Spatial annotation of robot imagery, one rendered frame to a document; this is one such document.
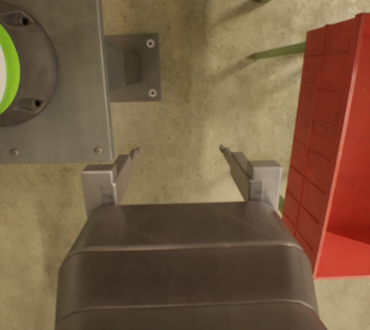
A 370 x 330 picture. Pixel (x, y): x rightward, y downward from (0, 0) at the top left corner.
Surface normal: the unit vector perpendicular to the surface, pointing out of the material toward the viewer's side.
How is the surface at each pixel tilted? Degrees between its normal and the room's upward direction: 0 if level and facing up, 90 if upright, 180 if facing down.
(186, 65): 0
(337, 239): 90
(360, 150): 0
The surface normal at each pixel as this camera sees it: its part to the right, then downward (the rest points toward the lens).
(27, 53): 0.97, -0.10
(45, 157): 0.04, 0.28
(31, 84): 0.91, 0.40
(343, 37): -1.00, -0.01
